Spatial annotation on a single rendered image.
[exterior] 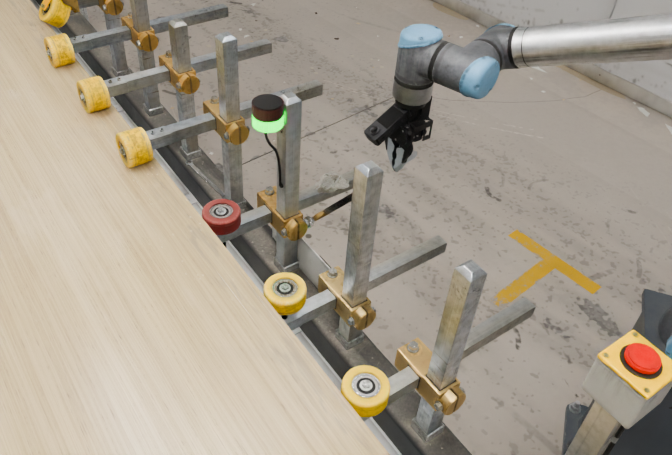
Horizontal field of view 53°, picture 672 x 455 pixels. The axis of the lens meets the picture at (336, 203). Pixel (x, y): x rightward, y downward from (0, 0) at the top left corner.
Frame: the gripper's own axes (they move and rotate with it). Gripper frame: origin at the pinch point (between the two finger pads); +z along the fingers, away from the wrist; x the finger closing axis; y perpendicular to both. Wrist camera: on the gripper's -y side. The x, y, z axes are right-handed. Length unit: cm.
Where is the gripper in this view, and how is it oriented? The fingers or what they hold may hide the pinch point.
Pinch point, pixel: (393, 167)
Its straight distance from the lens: 167.5
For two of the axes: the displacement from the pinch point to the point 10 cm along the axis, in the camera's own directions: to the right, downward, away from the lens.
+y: 8.2, -3.4, 4.7
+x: -5.8, -5.6, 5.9
